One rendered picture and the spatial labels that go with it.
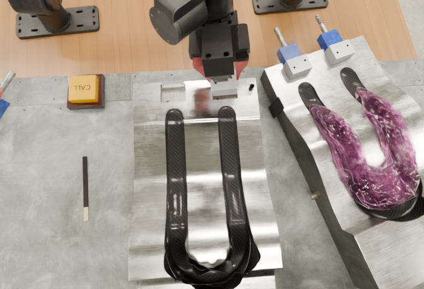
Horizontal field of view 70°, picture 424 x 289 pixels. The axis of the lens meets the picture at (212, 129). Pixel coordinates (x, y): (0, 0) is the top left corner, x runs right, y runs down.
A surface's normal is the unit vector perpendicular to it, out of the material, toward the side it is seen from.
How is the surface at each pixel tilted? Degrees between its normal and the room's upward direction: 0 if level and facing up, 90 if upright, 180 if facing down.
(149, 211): 28
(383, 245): 0
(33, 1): 71
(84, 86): 0
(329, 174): 15
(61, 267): 0
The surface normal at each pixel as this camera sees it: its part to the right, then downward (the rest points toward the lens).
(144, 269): 0.04, -0.14
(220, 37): -0.11, -0.57
